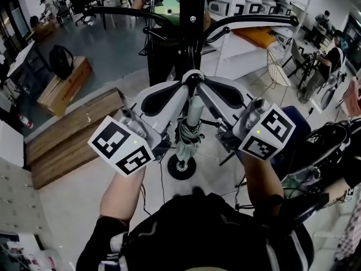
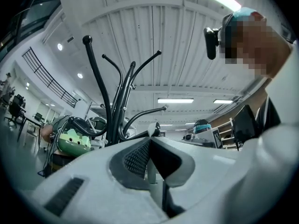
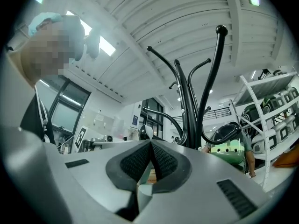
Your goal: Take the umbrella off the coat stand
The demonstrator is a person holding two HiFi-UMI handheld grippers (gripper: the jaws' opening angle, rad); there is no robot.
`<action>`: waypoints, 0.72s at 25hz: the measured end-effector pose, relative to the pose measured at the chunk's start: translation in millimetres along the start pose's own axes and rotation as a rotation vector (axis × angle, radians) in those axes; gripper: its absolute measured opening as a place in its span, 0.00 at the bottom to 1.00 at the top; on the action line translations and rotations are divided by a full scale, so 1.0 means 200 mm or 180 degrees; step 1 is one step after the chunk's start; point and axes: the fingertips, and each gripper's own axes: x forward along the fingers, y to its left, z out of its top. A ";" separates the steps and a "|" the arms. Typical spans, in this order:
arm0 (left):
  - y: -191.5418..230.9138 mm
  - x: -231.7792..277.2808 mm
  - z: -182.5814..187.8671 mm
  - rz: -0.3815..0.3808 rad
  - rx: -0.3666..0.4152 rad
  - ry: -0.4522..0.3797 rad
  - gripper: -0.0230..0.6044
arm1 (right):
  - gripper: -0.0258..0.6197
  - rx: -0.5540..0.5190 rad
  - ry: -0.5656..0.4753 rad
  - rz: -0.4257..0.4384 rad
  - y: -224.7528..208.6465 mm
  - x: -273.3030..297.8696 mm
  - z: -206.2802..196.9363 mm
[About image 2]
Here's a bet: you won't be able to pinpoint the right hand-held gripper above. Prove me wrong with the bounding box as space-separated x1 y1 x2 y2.
183 127 225 149

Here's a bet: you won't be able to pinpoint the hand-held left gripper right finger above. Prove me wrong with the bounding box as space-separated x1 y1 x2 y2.
149 122 196 189

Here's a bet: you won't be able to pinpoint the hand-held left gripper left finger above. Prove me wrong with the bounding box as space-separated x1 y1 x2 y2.
108 122 155 191

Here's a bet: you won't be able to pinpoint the black metal coat stand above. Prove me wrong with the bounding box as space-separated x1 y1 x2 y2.
82 35 168 147

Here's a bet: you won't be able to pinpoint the wooden shelf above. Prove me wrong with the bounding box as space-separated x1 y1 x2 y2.
219 117 235 149

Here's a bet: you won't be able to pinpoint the black monitor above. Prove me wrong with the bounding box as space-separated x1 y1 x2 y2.
233 105 259 147

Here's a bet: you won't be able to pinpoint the short ceiling tube lamp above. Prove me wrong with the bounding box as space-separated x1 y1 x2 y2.
213 98 234 105

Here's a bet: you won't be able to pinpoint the long ceiling tube lamp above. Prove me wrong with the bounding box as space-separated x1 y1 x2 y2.
157 98 194 104

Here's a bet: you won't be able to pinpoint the person's white shirt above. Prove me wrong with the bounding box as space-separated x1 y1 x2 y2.
233 40 299 210

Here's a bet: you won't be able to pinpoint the brown round bag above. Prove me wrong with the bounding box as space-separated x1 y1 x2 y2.
40 124 55 145

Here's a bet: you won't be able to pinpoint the person's head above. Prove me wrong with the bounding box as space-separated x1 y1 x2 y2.
221 7 294 79

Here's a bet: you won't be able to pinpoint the white office desk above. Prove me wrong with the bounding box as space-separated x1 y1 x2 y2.
17 114 46 145

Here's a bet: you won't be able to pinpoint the black balcony railing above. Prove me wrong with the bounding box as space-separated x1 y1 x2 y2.
21 46 78 108

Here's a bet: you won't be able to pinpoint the black office chair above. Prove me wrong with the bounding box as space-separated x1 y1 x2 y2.
4 94 27 127

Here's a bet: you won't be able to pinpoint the black neck strap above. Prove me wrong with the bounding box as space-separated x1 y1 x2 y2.
255 96 282 139

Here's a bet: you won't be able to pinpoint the black hanging cables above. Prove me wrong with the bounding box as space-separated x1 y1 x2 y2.
37 125 62 177

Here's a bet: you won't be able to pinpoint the black head camera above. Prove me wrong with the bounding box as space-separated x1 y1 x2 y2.
203 26 222 61

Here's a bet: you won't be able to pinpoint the blue head strap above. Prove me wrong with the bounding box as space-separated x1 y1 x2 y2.
232 7 267 21

